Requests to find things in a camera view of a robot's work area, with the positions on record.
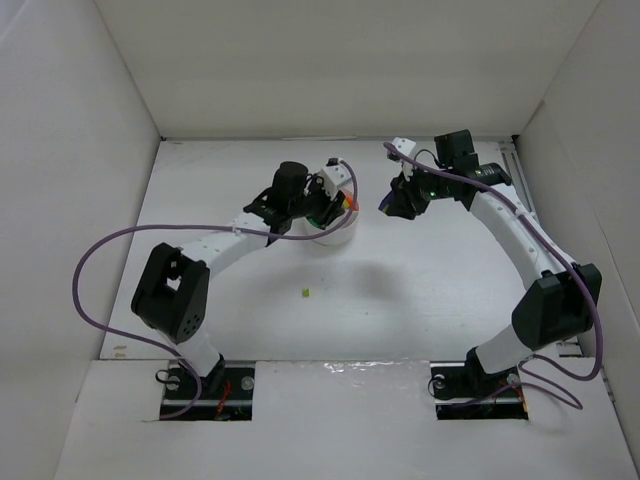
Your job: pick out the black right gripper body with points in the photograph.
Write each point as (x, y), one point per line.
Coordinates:
(405, 193)

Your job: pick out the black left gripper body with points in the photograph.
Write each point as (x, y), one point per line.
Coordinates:
(325, 206)

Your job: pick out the orange round lego dish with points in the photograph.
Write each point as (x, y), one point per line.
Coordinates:
(350, 204)

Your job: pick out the multicolour lego assembly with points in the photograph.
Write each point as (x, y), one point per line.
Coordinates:
(387, 204)

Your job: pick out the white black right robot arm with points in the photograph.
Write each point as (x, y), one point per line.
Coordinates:
(560, 299)

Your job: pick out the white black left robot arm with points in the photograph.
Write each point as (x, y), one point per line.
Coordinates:
(171, 295)

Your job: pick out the white round divided container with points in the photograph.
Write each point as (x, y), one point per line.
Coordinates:
(337, 237)

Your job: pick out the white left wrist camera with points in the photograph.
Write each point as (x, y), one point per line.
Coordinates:
(335, 176)

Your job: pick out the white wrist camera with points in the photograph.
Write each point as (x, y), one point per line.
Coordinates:
(335, 176)
(398, 150)

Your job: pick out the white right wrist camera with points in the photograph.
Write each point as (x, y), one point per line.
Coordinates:
(398, 150)

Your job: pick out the aluminium side rail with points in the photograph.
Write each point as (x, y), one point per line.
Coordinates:
(512, 166)

